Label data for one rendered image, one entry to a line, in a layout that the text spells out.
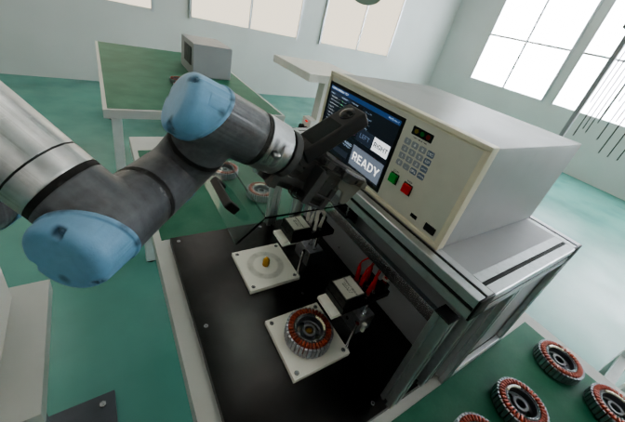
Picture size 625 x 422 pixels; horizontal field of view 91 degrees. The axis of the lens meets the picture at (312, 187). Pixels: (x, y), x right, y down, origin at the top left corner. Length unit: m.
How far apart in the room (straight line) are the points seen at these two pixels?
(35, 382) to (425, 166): 0.81
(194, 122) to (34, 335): 0.65
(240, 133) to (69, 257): 0.19
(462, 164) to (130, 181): 0.47
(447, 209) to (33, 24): 4.96
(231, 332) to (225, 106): 0.57
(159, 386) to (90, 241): 1.34
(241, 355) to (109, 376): 0.97
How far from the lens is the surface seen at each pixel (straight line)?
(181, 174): 0.39
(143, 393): 1.61
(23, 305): 0.95
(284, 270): 0.92
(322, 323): 0.78
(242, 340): 0.78
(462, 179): 0.55
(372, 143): 0.68
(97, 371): 1.69
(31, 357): 0.86
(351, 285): 0.74
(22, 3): 5.11
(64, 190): 0.33
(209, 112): 0.34
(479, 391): 0.97
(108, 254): 0.31
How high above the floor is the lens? 1.43
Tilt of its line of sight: 29 degrees down
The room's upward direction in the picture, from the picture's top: 15 degrees clockwise
